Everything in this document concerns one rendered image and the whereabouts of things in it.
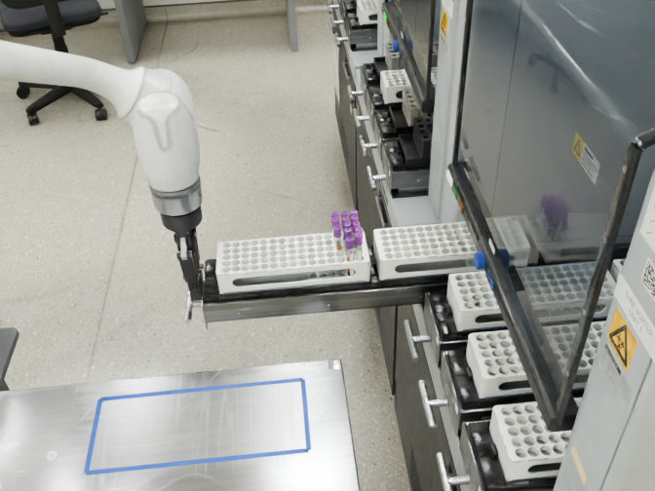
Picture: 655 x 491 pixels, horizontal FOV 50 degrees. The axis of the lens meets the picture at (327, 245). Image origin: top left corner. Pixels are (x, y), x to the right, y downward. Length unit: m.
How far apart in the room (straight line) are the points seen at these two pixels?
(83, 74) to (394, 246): 0.65
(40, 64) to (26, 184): 2.22
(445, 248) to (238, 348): 1.16
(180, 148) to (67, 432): 0.49
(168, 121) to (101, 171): 2.22
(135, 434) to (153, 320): 1.38
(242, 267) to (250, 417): 0.32
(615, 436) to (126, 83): 0.96
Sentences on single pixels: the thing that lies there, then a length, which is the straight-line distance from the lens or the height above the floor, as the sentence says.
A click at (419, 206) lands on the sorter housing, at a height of 0.73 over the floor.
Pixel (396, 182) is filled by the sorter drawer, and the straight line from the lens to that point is 1.72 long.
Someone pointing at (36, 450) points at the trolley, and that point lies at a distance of 1.23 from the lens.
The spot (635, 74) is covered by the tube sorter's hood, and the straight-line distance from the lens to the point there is 0.80.
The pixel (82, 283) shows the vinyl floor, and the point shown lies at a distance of 2.78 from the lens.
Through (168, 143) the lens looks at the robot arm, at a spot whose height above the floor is 1.16.
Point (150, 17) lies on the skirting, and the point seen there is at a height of 0.03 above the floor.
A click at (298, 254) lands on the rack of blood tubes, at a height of 0.86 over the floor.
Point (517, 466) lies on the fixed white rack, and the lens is 1.09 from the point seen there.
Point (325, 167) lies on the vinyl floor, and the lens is 3.19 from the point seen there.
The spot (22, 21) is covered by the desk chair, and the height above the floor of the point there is 0.53.
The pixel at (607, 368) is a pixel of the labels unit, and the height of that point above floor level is 1.14.
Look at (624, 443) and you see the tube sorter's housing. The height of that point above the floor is 1.09.
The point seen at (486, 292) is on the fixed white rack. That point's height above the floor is 0.86.
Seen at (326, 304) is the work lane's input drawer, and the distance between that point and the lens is 1.39.
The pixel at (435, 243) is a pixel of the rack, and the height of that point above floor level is 0.86.
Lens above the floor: 1.75
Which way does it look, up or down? 40 degrees down
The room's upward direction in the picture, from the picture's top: 3 degrees counter-clockwise
